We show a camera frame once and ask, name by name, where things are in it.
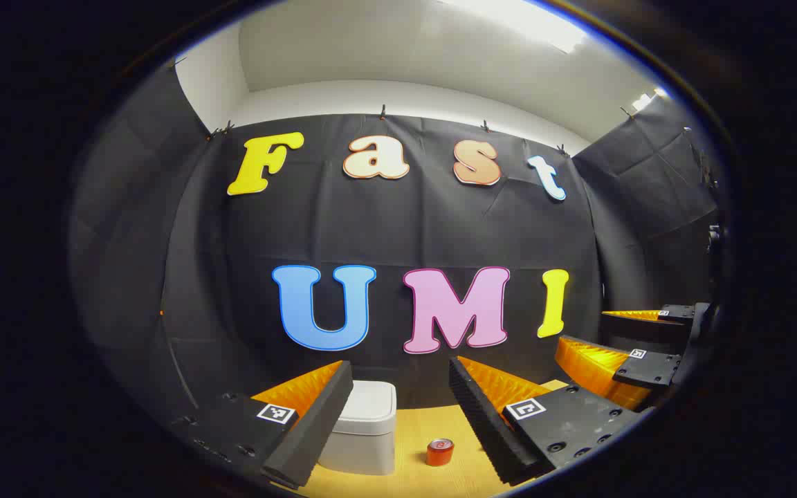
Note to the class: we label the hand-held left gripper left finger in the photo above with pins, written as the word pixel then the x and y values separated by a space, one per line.
pixel 315 429

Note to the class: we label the black backdrop cloth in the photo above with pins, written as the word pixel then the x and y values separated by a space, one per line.
pixel 385 228

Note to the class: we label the wooden desktop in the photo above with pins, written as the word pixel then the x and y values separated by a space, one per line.
pixel 412 484

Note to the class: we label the white desktop garbage bin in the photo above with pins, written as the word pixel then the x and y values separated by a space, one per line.
pixel 364 436

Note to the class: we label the red pop can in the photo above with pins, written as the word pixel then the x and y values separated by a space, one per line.
pixel 440 455

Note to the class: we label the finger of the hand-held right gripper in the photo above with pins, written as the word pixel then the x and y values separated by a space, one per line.
pixel 647 326
pixel 651 370

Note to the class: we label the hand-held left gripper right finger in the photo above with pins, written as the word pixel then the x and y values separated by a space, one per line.
pixel 485 425

